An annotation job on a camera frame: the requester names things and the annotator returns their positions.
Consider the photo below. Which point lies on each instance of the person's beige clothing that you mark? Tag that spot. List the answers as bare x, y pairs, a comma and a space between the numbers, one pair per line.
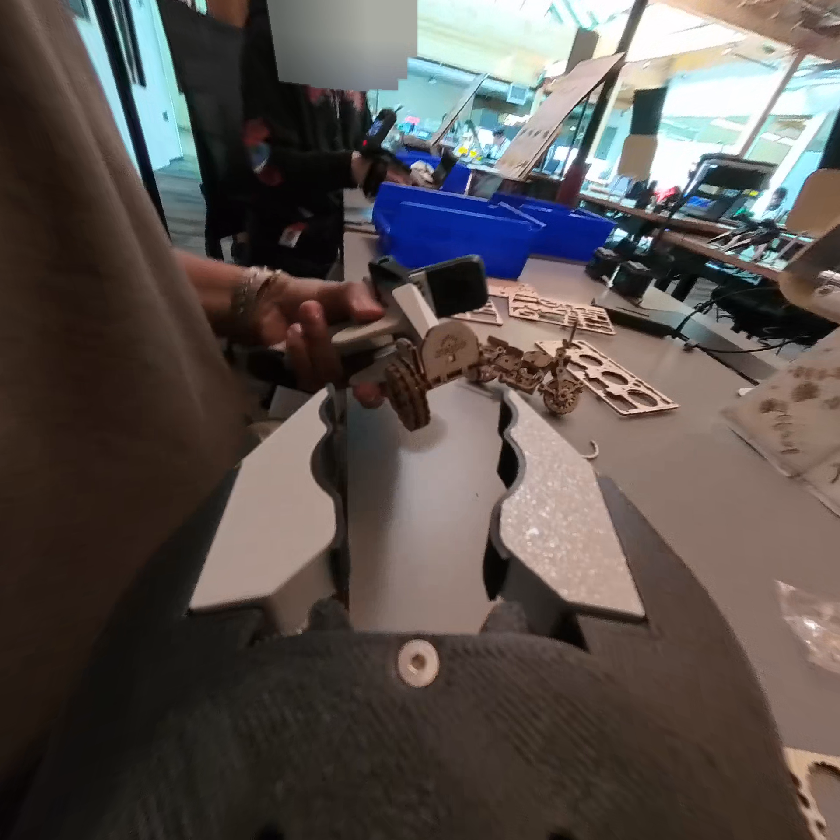
98, 328

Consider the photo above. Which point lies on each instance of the grey desk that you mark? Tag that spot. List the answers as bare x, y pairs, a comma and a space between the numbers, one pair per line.
689, 499

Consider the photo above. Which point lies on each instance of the tall wooden panel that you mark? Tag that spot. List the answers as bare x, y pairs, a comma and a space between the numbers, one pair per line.
558, 118

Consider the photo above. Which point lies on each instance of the wooden sidecar model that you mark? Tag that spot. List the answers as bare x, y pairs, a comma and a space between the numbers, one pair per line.
449, 351

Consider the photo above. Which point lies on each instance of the curved wooden piece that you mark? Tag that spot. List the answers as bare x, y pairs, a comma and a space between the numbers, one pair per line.
598, 451

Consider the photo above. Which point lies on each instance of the wooden sheet with round holes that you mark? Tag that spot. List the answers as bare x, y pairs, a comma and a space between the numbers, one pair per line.
666, 401

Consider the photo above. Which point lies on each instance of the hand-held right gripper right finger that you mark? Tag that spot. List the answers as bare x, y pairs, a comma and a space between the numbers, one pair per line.
564, 525

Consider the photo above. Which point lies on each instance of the background wooden workbench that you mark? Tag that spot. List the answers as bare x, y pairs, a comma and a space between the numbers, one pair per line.
689, 226

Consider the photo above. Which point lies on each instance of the wooden motorcycle model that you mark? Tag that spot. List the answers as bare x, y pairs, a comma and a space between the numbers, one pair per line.
525, 371

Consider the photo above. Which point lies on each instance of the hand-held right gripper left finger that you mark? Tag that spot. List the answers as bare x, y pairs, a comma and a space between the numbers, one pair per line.
275, 525

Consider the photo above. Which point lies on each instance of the blue plastic bin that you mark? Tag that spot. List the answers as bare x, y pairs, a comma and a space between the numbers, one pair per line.
456, 178
453, 243
571, 233

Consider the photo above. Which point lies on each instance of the wooden puzzle sheet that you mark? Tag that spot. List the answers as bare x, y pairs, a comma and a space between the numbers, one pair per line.
807, 760
558, 315
512, 289
485, 315

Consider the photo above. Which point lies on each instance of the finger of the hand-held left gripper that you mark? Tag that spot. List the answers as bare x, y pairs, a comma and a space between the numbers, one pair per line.
417, 308

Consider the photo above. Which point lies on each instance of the person's left hand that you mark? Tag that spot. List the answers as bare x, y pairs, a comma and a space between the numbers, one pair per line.
308, 328

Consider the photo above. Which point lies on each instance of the black monitor base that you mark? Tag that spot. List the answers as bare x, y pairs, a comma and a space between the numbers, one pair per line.
643, 318

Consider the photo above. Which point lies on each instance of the black box device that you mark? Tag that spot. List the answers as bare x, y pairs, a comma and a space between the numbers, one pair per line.
604, 266
636, 277

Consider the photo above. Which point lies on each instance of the leaning wooden part board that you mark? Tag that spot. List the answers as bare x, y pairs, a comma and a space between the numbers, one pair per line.
787, 420

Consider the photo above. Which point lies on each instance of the small clear plastic bag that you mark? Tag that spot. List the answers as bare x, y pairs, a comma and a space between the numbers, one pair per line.
814, 623

